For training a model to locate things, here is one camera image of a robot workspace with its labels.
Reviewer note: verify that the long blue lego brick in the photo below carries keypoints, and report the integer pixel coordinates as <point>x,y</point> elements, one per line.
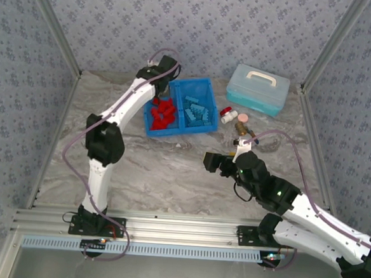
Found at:
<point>196,124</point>

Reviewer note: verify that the small light blue lego brick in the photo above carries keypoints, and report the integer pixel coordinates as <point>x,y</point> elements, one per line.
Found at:
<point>207,124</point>

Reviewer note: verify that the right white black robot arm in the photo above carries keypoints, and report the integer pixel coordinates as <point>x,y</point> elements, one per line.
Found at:
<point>313,218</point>

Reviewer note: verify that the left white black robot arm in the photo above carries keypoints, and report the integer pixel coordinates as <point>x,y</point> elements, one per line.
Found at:
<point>134,97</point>

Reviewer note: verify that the blue plastic bin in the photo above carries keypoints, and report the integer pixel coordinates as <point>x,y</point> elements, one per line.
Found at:
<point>201,89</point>
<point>163,134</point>

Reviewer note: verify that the pink round case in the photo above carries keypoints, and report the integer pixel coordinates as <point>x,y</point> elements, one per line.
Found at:
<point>242,117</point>

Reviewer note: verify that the teal lidded storage box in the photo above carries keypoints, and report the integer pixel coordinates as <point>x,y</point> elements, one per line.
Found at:
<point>255,93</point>

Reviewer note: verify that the grey metal panel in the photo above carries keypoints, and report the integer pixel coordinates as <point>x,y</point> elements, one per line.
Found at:
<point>176,275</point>

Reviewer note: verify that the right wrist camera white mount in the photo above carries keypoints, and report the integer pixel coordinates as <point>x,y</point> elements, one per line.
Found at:
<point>244,146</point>

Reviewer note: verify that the aluminium table side rail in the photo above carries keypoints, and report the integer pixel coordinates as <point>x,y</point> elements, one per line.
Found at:
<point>56,136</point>
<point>315,148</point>

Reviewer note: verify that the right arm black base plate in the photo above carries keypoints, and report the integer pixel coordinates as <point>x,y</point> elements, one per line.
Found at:
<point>245,237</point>

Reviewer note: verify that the black bracket with LED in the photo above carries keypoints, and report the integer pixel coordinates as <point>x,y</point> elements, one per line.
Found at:
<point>272,258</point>
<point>93,244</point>

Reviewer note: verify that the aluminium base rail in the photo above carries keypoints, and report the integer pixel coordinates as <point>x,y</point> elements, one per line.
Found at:
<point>179,229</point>

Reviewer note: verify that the aluminium frame post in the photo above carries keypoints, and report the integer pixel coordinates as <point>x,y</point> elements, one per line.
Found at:
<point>334,44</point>
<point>54,25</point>

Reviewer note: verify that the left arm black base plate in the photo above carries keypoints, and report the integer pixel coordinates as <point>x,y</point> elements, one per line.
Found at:
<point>115,228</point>

